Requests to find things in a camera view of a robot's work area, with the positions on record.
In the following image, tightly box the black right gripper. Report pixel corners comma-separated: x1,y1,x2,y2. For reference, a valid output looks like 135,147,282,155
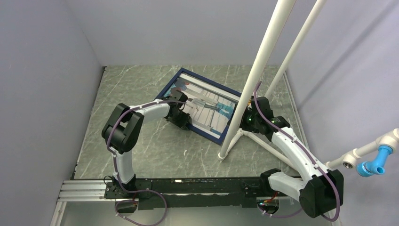
227,104,261,133

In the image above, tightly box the blue wooden picture frame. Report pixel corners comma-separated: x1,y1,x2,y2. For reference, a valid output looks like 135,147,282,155
156,68,241,145

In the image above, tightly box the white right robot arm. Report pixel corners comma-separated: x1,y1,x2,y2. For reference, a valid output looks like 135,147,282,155
240,97,344,221

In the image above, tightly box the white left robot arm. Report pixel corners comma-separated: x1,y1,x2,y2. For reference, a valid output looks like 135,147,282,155
101,90,191,198

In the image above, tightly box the white pipe stand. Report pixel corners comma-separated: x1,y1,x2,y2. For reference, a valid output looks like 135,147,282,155
216,0,399,170

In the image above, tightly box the blue pipe fitting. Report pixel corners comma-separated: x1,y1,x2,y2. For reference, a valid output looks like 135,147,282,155
356,145,394,178

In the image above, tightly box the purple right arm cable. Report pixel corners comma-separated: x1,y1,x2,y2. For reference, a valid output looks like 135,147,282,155
253,81,341,223

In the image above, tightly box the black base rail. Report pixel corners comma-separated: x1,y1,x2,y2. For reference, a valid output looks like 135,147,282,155
104,177,285,210

